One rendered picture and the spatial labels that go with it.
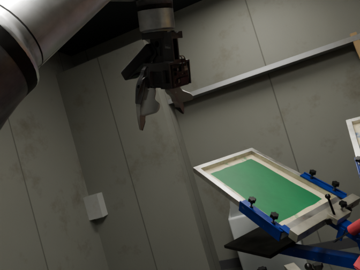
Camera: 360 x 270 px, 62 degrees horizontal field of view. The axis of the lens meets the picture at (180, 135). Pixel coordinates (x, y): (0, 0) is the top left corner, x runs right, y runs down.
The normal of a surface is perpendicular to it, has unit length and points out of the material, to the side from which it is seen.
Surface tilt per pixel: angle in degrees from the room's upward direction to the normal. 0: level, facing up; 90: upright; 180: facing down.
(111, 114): 90
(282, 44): 90
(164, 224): 90
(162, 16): 113
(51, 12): 108
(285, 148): 90
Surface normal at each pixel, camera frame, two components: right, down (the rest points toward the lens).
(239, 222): -0.21, 0.01
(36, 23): 0.84, 0.05
